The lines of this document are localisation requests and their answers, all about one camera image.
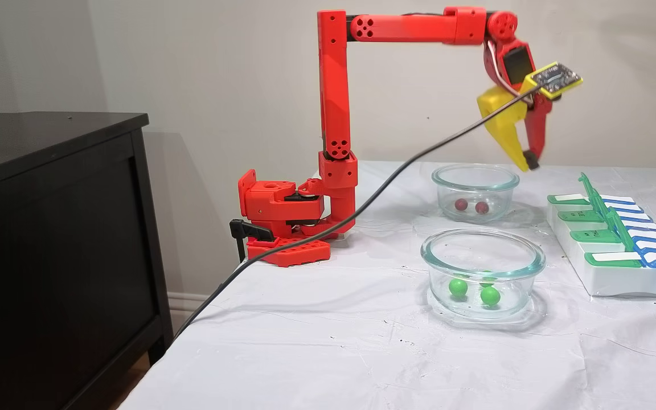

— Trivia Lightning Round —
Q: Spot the small clear glass bowl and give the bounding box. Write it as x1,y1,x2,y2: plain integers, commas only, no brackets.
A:
432,163,520,223

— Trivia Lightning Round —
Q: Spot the large clear glass bowl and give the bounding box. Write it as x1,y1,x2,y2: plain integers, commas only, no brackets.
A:
420,228,547,319

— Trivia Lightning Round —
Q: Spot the green blue weekly pill organizer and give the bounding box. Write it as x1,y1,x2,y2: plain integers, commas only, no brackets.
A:
546,173,656,300

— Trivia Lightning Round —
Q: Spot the black table clamp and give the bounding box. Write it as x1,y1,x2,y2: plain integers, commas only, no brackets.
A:
229,219,276,263

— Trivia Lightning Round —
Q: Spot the white tablecloth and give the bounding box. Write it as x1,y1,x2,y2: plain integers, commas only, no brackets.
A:
117,161,656,410

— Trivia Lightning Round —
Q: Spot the black wooden cabinet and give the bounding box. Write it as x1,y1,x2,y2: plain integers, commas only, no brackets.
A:
0,112,174,410

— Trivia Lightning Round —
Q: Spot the black camera circuit board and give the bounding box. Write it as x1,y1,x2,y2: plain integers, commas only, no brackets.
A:
520,61,584,100

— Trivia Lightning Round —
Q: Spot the black camera cable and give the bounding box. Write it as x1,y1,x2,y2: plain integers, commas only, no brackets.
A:
171,85,536,342

